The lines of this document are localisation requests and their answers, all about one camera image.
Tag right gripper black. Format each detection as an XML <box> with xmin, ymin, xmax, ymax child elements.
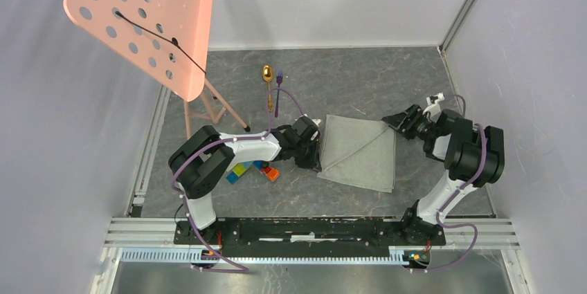
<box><xmin>382</xmin><ymin>103</ymin><xmax>437</xmax><ymax>140</ymax></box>

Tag grey cloth napkin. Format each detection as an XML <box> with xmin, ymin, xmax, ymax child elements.
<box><xmin>317</xmin><ymin>115</ymin><xmax>396</xmax><ymax>193</ymax></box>

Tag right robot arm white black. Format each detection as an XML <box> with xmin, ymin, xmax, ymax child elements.
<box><xmin>381</xmin><ymin>104</ymin><xmax>505</xmax><ymax>244</ymax></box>

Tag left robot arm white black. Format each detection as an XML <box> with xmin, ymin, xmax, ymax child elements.
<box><xmin>168</xmin><ymin>116</ymin><xmax>321</xmax><ymax>244</ymax></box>

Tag colourful toy block pile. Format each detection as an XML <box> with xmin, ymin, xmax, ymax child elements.
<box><xmin>226</xmin><ymin>160</ymin><xmax>280</xmax><ymax>184</ymax></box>

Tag purple fork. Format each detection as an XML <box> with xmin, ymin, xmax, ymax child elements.
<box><xmin>274</xmin><ymin>68</ymin><xmax>284</xmax><ymax>118</ymax></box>

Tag gold spoon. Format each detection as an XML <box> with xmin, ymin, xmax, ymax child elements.
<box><xmin>262</xmin><ymin>65</ymin><xmax>275</xmax><ymax>112</ymax></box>

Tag pink perforated music stand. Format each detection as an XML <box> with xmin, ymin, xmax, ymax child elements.
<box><xmin>63</xmin><ymin>0</ymin><xmax>233</xmax><ymax>122</ymax></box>

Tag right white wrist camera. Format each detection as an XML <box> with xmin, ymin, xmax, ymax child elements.
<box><xmin>423</xmin><ymin>93</ymin><xmax>445</xmax><ymax>117</ymax></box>

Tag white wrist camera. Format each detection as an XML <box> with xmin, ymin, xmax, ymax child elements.
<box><xmin>423</xmin><ymin>93</ymin><xmax>445</xmax><ymax>117</ymax></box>
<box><xmin>311</xmin><ymin>119</ymin><xmax>322</xmax><ymax>133</ymax></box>

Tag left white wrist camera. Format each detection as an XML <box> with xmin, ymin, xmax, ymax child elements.
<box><xmin>311</xmin><ymin>119</ymin><xmax>322</xmax><ymax>133</ymax></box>

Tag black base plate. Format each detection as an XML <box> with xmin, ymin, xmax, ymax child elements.
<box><xmin>174</xmin><ymin>217</ymin><xmax>446</xmax><ymax>258</ymax></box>

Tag black cord on stand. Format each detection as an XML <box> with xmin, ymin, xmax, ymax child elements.
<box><xmin>114</xmin><ymin>0</ymin><xmax>217</xmax><ymax>75</ymax></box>

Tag aluminium frame rail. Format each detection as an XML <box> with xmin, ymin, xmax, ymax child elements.
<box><xmin>105</xmin><ymin>217</ymin><xmax>520</xmax><ymax>267</ymax></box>

